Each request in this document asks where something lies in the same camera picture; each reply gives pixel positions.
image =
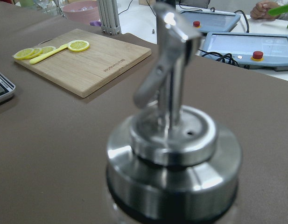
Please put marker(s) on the glass sauce bottle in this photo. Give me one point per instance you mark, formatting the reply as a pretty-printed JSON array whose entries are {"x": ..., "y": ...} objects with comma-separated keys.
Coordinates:
[{"x": 170, "y": 163}]

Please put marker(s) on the purple cloth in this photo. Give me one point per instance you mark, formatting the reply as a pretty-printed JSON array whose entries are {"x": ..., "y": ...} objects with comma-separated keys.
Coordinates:
[{"x": 95, "y": 23}]

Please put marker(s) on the aluminium frame post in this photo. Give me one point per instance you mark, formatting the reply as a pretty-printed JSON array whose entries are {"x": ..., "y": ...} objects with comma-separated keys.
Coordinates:
[{"x": 109, "y": 17}]

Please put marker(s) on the yellow plastic knife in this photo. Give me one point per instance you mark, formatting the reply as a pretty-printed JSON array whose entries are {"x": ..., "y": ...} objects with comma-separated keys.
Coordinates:
[{"x": 46, "y": 55}]

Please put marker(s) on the blue teach pendant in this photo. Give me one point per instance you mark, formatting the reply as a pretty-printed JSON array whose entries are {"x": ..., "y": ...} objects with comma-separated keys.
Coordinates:
[
  {"x": 248, "y": 50},
  {"x": 207, "y": 22}
]

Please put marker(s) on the pink bowl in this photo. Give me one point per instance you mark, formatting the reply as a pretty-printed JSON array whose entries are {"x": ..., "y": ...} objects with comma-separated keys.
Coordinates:
[{"x": 82, "y": 11}]

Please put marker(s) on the silver kitchen scale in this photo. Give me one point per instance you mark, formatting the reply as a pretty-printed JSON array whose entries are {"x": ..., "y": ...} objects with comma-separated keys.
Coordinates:
[{"x": 7, "y": 88}]

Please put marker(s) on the seated person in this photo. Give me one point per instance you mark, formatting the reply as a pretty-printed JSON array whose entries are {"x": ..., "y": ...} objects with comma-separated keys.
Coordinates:
[{"x": 260, "y": 10}]

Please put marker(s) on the wooden cutting board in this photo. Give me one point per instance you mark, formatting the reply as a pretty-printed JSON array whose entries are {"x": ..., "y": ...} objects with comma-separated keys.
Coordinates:
[{"x": 85, "y": 72}]

